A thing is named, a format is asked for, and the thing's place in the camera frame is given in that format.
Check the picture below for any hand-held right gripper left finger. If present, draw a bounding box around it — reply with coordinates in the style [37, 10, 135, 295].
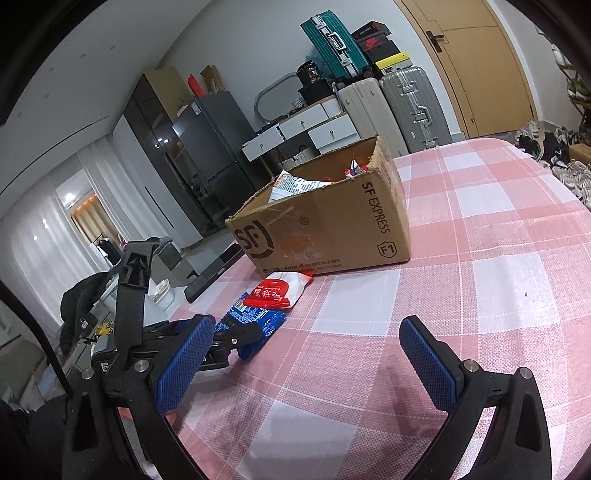
[62, 315, 216, 480]

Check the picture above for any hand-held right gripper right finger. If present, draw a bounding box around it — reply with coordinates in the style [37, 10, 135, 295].
[399, 316, 551, 480]

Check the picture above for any blue snack packet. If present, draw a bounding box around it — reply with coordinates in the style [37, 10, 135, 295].
[213, 298, 287, 363]

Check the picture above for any red and white snack packet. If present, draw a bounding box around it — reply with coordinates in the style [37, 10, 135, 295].
[242, 271, 315, 309]

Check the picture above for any brown cardboard box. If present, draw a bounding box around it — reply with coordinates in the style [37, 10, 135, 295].
[225, 135, 411, 278]

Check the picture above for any white and grey snack packet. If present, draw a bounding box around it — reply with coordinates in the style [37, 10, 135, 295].
[269, 170, 333, 203]

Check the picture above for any person's left forearm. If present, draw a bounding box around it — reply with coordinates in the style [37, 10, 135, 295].
[0, 397, 70, 480]

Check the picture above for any white food container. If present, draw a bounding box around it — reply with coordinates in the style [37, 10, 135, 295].
[147, 279, 174, 308]

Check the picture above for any black jacket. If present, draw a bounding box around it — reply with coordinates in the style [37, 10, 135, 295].
[60, 271, 123, 357]

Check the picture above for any black smartphone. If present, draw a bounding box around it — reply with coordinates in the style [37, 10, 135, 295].
[184, 244, 243, 304]

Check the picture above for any white curtain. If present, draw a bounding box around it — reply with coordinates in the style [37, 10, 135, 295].
[0, 148, 134, 306]

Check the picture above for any pink plaid tablecloth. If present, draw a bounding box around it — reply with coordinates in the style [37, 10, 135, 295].
[164, 137, 591, 480]

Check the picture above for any black glossy cabinet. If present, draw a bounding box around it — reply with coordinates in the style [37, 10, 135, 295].
[122, 74, 219, 246]

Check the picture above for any dark grey fridge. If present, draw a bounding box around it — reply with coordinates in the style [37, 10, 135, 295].
[172, 91, 259, 227]

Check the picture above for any woven basket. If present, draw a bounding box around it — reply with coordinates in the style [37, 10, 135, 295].
[281, 147, 320, 172]

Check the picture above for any white drawer desk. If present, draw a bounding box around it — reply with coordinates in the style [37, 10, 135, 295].
[242, 97, 359, 162]

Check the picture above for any narrow brown carton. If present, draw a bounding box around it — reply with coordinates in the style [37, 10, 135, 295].
[200, 65, 227, 96]

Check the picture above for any oval mirror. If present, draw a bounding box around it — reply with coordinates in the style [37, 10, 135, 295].
[254, 73, 304, 122]

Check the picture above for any pile of sneakers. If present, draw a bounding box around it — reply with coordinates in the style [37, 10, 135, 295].
[515, 119, 591, 206]

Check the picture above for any black bag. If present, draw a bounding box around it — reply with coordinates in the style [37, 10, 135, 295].
[300, 83, 336, 105]

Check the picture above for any beige suitcase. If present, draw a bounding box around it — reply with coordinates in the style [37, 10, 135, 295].
[337, 78, 408, 158]

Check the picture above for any silver suitcase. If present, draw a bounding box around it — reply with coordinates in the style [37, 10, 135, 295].
[379, 66, 453, 151]

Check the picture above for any black printed box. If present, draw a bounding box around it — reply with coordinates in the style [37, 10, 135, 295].
[296, 60, 327, 86]

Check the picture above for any wooden shoe rack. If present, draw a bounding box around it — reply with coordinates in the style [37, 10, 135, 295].
[549, 41, 591, 121]

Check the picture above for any wooden door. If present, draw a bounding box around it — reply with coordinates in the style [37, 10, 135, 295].
[399, 0, 539, 139]

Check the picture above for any yellow and black shoebox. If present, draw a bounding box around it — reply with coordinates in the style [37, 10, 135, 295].
[373, 52, 413, 77]

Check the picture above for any teal suitcase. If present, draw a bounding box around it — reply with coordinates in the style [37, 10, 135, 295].
[300, 15, 376, 84]

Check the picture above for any row of assorted shoes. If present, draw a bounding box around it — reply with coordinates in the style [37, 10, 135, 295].
[550, 42, 591, 100]

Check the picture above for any red and black shoebox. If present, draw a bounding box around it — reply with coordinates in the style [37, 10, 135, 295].
[358, 33, 396, 51]

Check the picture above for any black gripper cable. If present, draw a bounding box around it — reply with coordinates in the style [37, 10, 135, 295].
[0, 279, 77, 402]

